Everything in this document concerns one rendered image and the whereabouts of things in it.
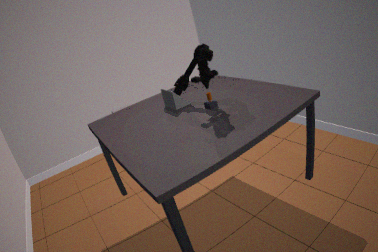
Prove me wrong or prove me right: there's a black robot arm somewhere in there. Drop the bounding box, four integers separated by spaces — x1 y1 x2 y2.
173 44 216 96

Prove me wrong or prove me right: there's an orange marker cap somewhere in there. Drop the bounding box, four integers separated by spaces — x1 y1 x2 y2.
206 92 212 101

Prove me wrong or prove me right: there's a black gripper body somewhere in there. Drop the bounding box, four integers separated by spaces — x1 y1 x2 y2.
191 67 207 83

